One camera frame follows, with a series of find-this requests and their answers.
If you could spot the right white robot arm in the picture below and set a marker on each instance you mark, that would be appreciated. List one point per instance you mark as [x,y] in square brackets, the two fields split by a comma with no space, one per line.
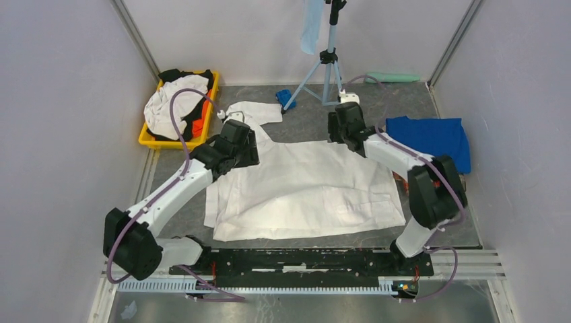
[436,195]

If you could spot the yellow plastic tray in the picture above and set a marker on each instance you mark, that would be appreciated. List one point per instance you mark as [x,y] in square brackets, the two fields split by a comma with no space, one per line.
[171,108]

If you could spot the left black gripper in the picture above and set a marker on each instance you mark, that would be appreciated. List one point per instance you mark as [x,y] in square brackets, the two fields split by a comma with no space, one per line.
[251,157]

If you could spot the light blue music stand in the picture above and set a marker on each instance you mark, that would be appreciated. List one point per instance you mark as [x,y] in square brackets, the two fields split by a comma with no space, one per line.
[327,58]

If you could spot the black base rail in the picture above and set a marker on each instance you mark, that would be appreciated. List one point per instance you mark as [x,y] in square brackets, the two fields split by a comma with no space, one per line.
[307,267]

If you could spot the black garment in tray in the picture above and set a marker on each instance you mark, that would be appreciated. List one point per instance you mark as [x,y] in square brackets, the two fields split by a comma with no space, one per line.
[196,118]

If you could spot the white long-sleeve shirt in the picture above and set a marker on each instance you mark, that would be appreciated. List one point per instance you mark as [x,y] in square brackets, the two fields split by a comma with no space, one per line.
[300,190]

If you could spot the blue printed t-shirt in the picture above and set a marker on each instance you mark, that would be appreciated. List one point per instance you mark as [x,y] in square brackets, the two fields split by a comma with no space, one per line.
[434,136]

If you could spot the orange garment in tray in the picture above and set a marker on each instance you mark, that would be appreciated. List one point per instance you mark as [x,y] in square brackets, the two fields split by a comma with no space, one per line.
[199,120]

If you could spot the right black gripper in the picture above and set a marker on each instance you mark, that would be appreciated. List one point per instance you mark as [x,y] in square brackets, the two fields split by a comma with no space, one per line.
[333,135]

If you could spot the mint green cylinder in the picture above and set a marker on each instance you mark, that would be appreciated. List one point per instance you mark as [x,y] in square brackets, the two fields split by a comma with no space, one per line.
[391,78]

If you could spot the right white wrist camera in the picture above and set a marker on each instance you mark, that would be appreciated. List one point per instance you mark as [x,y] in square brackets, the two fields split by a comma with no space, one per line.
[348,97]

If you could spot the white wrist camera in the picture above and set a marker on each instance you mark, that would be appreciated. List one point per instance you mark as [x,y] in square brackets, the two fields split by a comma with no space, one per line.
[348,97]
[227,116]

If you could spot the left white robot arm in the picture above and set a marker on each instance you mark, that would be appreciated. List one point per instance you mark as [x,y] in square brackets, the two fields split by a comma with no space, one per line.
[131,237]

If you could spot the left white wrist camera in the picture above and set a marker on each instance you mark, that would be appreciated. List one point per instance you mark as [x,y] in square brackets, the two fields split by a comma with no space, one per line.
[227,116]

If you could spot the small blue object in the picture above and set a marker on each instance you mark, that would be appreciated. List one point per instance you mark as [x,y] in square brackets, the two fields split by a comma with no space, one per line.
[283,97]

